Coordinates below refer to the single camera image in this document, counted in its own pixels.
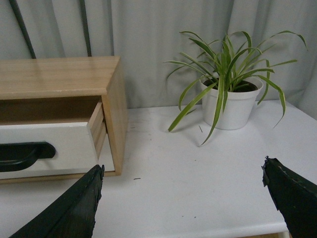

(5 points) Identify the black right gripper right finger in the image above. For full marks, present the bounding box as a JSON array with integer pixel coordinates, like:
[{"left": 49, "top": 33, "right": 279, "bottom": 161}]
[{"left": 262, "top": 157, "right": 317, "bottom": 238}]

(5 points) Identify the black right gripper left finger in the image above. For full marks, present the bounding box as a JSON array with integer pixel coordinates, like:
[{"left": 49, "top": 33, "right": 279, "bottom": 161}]
[{"left": 11, "top": 165, "right": 105, "bottom": 238}]

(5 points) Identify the white drawer with wooden sides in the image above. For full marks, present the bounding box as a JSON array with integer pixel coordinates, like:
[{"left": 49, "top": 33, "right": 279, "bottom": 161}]
[{"left": 0, "top": 99, "right": 114, "bottom": 179}]

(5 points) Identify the light wooden drawer cabinet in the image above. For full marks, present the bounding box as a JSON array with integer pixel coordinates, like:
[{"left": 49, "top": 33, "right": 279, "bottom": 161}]
[{"left": 0, "top": 56, "right": 128, "bottom": 183}]

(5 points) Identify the white plastic flower pot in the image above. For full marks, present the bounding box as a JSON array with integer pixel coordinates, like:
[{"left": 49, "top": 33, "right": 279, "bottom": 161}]
[{"left": 202, "top": 77, "right": 263, "bottom": 130}]

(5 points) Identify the green striped spider plant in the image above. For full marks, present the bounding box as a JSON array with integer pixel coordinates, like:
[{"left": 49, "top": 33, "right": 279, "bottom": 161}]
[{"left": 168, "top": 31, "right": 296, "bottom": 138}]

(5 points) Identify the grey curtain backdrop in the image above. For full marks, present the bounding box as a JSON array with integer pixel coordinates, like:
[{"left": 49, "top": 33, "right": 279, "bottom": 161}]
[{"left": 0, "top": 0, "right": 317, "bottom": 117}]

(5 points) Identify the black drawer handle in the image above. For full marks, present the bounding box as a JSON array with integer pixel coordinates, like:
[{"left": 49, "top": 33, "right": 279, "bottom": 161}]
[{"left": 0, "top": 141, "right": 56, "bottom": 173}]

